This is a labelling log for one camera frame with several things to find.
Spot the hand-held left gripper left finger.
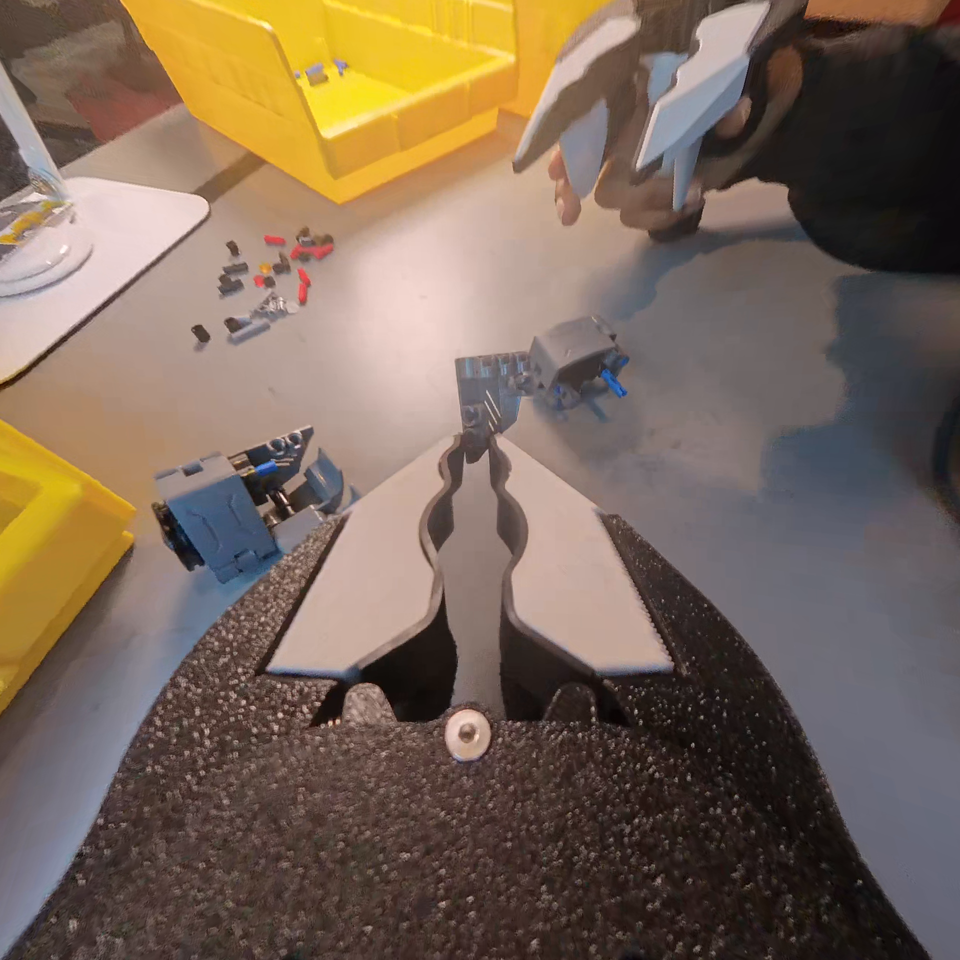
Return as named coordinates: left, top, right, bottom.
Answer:
left=266, top=433, right=462, bottom=685

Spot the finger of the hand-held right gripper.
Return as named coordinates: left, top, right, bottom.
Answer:
left=512, top=13, right=642, bottom=202
left=632, top=0, right=774, bottom=213

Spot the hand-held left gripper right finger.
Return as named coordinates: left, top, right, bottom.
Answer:
left=489, top=433, right=676, bottom=684

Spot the grey brick wheel assembly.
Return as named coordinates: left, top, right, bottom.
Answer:
left=527, top=313, right=631, bottom=412

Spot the white booklet stand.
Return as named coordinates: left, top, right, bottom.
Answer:
left=0, top=60, right=211, bottom=385

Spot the person's right forearm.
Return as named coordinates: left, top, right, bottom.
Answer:
left=712, top=15, right=960, bottom=275

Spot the grey desk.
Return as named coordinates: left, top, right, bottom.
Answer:
left=0, top=105, right=960, bottom=960

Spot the person's right hand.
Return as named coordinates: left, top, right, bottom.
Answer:
left=547, top=43, right=807, bottom=235

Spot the yellow plastic bin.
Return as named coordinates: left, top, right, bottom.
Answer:
left=498, top=0, right=601, bottom=121
left=120, top=0, right=520, bottom=206
left=0, top=418, right=138, bottom=715

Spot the pile of small brick parts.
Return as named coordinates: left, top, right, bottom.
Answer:
left=189, top=225, right=336, bottom=346

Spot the person's black hoodie torso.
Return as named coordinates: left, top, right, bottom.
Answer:
left=932, top=393, right=960, bottom=522

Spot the white round disc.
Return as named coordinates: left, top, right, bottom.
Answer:
left=0, top=168, right=95, bottom=297

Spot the yellow printed leaflet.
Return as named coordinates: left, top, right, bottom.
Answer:
left=0, top=196, right=72, bottom=245

